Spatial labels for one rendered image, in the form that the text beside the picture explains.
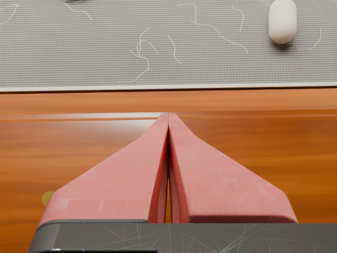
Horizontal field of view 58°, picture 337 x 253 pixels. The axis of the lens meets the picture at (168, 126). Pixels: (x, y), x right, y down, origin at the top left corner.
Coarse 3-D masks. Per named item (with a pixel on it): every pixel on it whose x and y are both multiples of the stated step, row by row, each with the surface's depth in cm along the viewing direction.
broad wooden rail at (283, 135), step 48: (0, 96) 20; (48, 96) 20; (96, 96) 20; (144, 96) 20; (192, 96) 20; (240, 96) 20; (288, 96) 20; (336, 96) 20; (0, 144) 18; (48, 144) 18; (96, 144) 18; (240, 144) 18; (288, 144) 18; (336, 144) 18; (0, 192) 17; (48, 192) 17; (288, 192) 17; (336, 192) 17; (0, 240) 16
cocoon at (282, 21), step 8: (280, 0) 21; (288, 0) 21; (272, 8) 21; (280, 8) 21; (288, 8) 21; (272, 16) 21; (280, 16) 21; (288, 16) 20; (272, 24) 21; (280, 24) 20; (288, 24) 20; (296, 24) 21; (272, 32) 21; (280, 32) 20; (288, 32) 20; (280, 40) 21; (288, 40) 21
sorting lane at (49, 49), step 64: (0, 0) 23; (64, 0) 23; (128, 0) 23; (192, 0) 23; (256, 0) 23; (320, 0) 23; (0, 64) 21; (64, 64) 22; (128, 64) 22; (192, 64) 22; (256, 64) 22; (320, 64) 22
